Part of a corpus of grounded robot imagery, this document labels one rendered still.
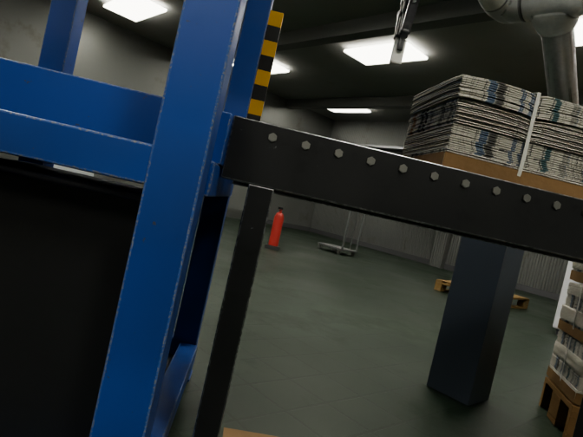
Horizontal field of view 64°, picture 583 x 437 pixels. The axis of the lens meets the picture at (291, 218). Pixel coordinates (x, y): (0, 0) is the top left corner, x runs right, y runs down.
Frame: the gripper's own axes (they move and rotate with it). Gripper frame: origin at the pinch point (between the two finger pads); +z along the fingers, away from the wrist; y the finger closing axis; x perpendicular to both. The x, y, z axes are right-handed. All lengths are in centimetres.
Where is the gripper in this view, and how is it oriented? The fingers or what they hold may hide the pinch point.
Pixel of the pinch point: (397, 51)
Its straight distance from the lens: 138.2
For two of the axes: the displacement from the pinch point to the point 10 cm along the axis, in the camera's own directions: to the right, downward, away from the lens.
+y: -0.7, -0.5, 10.0
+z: -2.2, 9.8, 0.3
